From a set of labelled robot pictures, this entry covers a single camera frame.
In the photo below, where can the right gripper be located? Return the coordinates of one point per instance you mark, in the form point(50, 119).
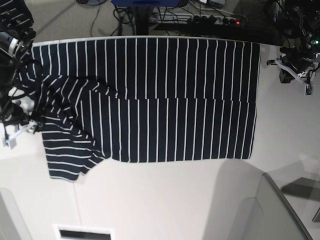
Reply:
point(14, 121)

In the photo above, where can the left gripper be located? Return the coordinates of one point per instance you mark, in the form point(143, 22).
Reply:
point(297, 65)

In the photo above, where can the navy white striped t-shirt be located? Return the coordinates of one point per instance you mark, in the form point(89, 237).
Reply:
point(143, 100)

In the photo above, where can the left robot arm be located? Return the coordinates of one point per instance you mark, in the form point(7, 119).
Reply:
point(298, 20)

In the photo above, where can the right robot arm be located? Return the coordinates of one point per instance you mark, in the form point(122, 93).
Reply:
point(16, 41)

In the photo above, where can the white power strip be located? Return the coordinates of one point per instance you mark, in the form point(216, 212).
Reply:
point(187, 18)

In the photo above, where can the black table leg column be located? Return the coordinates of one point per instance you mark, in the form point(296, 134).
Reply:
point(142, 15)

